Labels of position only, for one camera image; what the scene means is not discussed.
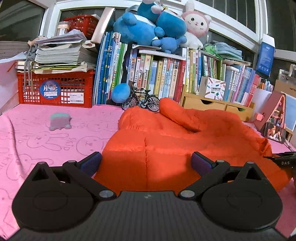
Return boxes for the orange puffer jacket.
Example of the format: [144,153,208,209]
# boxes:
[94,98,292,193]

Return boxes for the pink toy house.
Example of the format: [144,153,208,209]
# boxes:
[253,91,286,144]

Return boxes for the teal pink small toy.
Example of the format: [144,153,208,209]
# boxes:
[49,113,72,131]

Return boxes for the pink bunny-print blanket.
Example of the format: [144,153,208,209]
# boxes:
[0,103,296,240]

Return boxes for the wooden drawer organizer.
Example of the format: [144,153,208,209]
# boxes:
[180,92,255,122]

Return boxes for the white patterned box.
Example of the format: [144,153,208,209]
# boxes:
[199,76,226,100]

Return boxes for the red plastic crate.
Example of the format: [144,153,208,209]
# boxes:
[17,70,94,108]

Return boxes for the small blue plush ball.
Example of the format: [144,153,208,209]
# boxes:
[111,83,130,103]

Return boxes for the miniature black bicycle model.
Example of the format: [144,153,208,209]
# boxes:
[121,82,160,112]

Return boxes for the right row pastel books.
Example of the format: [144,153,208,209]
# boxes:
[223,65,273,106]

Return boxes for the row of upright books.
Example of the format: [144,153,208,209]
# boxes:
[125,48,226,101]

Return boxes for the blue white box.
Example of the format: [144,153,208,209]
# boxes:
[255,34,275,76]

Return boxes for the tall blue books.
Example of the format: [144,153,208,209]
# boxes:
[92,32,127,105]

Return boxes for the stack of papers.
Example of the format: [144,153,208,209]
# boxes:
[14,29,97,73]

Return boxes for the folded teal cloth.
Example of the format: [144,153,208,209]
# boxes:
[213,42,243,60]

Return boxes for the pink bunny plush toy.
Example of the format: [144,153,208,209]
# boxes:
[181,1,212,50]

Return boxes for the red basket on top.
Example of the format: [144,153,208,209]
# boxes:
[64,15,99,40]

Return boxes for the blue Doraemon plush toy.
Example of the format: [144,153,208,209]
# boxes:
[137,1,187,54]

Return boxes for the large blue plush toy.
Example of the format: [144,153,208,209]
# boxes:
[113,12,165,46]

